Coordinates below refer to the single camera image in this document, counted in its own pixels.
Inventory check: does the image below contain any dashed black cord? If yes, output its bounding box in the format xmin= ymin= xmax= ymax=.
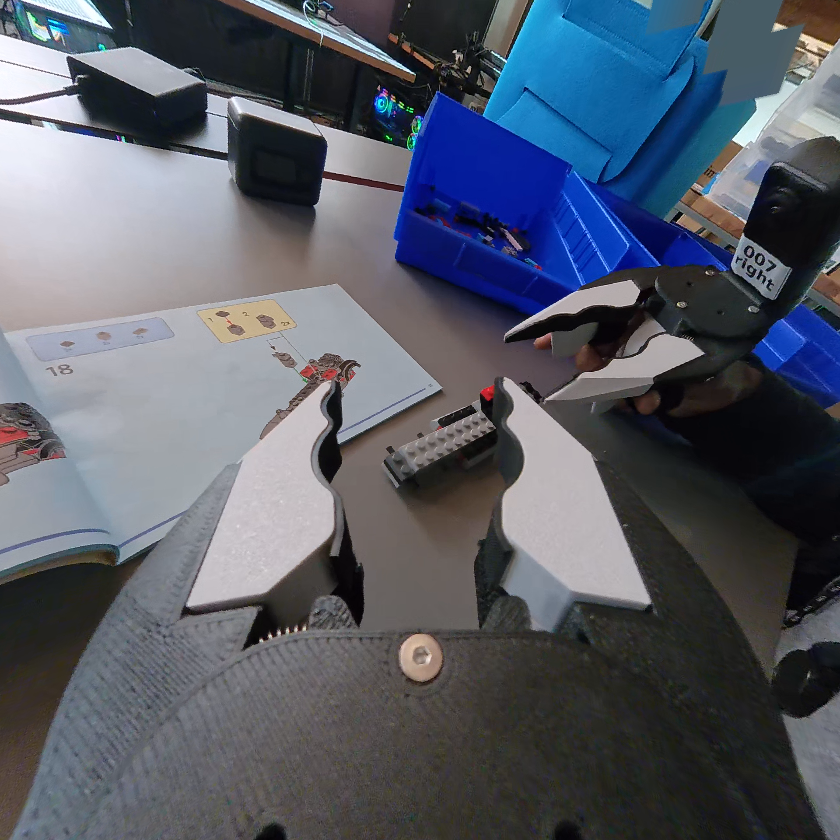
xmin=784 ymin=577 xmax=840 ymax=627

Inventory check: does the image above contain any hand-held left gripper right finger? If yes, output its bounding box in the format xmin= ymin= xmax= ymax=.
xmin=476 ymin=377 xmax=652 ymax=634

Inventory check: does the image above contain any cardboard box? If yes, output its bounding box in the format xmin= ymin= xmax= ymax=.
xmin=676 ymin=141 xmax=749 ymax=231

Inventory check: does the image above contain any clear plastic storage rack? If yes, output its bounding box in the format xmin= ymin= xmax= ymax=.
xmin=712 ymin=39 xmax=840 ymax=217

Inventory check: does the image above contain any black cable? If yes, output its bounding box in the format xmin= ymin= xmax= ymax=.
xmin=0 ymin=79 xmax=83 ymax=107

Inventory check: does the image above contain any computer tower with rgb fans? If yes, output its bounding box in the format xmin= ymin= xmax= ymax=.
xmin=371 ymin=85 xmax=427 ymax=152

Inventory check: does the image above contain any black charger case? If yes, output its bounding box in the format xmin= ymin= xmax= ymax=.
xmin=226 ymin=97 xmax=329 ymax=207

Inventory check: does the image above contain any pile of loose bricks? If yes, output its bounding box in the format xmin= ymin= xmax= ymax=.
xmin=413 ymin=200 xmax=542 ymax=270

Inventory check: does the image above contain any person's right hand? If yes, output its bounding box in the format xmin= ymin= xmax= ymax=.
xmin=535 ymin=331 xmax=686 ymax=419

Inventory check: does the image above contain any grey brick model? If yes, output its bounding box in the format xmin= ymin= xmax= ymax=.
xmin=382 ymin=384 xmax=546 ymax=490

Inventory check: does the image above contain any lit computer screen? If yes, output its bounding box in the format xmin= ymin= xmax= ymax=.
xmin=13 ymin=0 xmax=116 ymax=53

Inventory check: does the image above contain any wooden-edged work table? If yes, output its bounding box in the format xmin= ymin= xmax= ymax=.
xmin=217 ymin=0 xmax=417 ymax=83

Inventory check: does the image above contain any blue felt bag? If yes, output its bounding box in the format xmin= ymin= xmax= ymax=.
xmin=482 ymin=0 xmax=762 ymax=221

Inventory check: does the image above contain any brick instruction booklet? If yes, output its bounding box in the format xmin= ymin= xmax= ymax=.
xmin=0 ymin=283 xmax=444 ymax=585

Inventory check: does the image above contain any black power bank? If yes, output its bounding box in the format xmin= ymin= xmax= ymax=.
xmin=66 ymin=47 xmax=210 ymax=132

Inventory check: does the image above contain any black lanyard strap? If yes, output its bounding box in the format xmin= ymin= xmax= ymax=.
xmin=771 ymin=643 xmax=840 ymax=719

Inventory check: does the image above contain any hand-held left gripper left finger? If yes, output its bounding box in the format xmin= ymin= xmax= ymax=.
xmin=184 ymin=379 xmax=365 ymax=627

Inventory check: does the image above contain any person's grey shirt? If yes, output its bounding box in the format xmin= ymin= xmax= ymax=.
xmin=774 ymin=610 xmax=840 ymax=840

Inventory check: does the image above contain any grey desk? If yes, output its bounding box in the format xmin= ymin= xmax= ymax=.
xmin=0 ymin=33 xmax=798 ymax=821

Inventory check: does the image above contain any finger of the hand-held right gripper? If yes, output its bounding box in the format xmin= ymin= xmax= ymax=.
xmin=543 ymin=320 xmax=706 ymax=416
xmin=504 ymin=279 xmax=657 ymax=358

